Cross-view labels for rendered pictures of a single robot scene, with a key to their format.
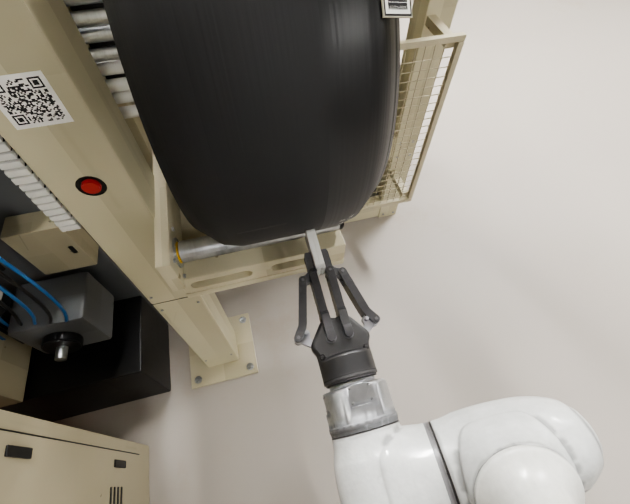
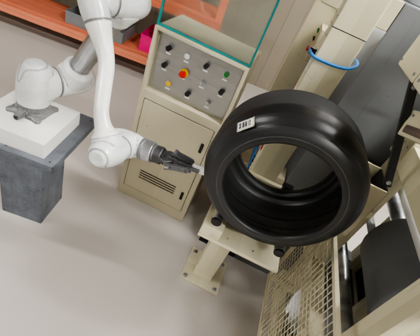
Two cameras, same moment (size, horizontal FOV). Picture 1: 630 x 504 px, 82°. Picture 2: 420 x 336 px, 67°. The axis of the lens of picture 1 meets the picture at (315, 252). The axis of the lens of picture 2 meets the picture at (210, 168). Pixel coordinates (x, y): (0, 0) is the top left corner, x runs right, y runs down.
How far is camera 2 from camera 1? 1.19 m
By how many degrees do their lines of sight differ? 68
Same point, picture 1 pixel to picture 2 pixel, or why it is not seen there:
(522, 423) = (117, 142)
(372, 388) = (150, 145)
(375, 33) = (235, 123)
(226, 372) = (190, 263)
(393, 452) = (134, 137)
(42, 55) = not seen: hidden behind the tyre
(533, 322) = not seen: outside the picture
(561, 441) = (106, 142)
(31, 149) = not seen: hidden behind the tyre
